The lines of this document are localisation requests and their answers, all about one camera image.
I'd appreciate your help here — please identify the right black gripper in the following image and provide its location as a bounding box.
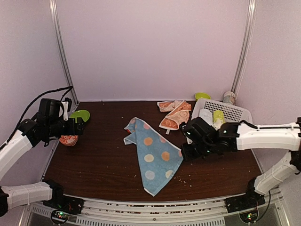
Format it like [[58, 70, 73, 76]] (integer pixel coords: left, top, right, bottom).
[[180, 140, 214, 161]]

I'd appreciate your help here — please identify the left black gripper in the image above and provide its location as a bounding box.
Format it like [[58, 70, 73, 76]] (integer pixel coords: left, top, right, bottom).
[[46, 117, 86, 137]]

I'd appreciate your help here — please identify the blue polka dot towel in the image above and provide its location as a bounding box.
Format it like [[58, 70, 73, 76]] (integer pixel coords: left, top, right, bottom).
[[123, 117, 183, 197]]

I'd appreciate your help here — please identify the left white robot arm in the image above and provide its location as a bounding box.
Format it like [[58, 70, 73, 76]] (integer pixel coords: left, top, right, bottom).
[[0, 98, 85, 216]]

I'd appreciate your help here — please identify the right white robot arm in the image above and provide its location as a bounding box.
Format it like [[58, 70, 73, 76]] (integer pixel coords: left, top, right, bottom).
[[180, 117, 301, 208]]

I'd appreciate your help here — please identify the white rolled towel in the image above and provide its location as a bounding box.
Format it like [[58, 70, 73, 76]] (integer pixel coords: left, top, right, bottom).
[[198, 108, 213, 126]]

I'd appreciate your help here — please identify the green rolled towel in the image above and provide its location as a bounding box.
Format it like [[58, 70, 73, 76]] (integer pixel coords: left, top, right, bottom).
[[213, 110, 225, 130]]

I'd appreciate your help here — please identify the orange patterned bowl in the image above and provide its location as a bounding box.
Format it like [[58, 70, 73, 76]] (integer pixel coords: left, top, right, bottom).
[[59, 136, 79, 146]]

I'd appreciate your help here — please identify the orange patterned towel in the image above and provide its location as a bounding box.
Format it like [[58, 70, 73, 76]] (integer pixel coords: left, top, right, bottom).
[[157, 100, 192, 135]]

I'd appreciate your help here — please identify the green plate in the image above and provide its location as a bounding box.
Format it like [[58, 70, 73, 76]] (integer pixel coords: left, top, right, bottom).
[[70, 110, 90, 123]]

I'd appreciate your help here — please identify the white plastic basket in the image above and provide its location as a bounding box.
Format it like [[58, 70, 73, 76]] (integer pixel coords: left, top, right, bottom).
[[191, 98, 253, 123]]

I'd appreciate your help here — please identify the small green bowl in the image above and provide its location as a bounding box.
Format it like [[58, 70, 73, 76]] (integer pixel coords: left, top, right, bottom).
[[195, 92, 211, 101]]

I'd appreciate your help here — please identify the patterned paper cup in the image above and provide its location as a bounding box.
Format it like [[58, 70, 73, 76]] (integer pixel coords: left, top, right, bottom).
[[223, 91, 236, 105]]

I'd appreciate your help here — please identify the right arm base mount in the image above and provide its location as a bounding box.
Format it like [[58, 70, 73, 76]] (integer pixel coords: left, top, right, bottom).
[[224, 178, 266, 224]]

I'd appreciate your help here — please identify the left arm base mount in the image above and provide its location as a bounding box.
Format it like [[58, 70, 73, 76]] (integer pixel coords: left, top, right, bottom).
[[42, 179, 84, 226]]

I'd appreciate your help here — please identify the front metal rail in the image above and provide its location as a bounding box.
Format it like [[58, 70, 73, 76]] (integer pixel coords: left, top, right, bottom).
[[18, 196, 290, 226]]

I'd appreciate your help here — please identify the right aluminium frame post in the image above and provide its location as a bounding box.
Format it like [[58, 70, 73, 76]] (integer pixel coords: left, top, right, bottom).
[[231, 0, 257, 97]]

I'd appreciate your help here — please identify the aluminium frame post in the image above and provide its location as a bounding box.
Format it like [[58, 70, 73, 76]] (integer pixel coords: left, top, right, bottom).
[[48, 0, 79, 105], [231, 0, 257, 97]]

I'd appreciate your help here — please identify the left aluminium frame post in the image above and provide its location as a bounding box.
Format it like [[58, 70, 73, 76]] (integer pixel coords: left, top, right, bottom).
[[48, 0, 79, 105]]

